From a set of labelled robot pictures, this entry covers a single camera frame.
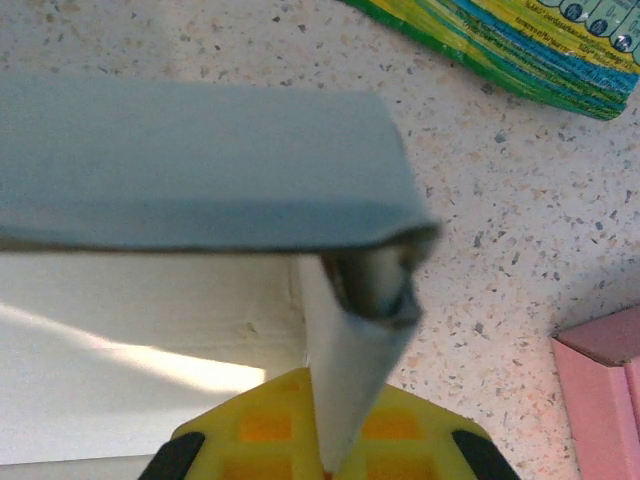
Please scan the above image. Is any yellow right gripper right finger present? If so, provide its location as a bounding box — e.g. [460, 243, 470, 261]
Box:
[343, 383, 519, 480]

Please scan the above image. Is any pink paper box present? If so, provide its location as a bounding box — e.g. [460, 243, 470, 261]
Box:
[550, 305, 640, 480]

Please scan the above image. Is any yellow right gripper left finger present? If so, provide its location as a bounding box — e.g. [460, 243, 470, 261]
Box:
[142, 367, 327, 480]

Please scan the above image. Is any green candy bag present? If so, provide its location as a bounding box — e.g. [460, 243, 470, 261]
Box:
[338, 0, 640, 123]

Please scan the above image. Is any grey paper box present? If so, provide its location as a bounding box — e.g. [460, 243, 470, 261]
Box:
[0, 73, 445, 474]

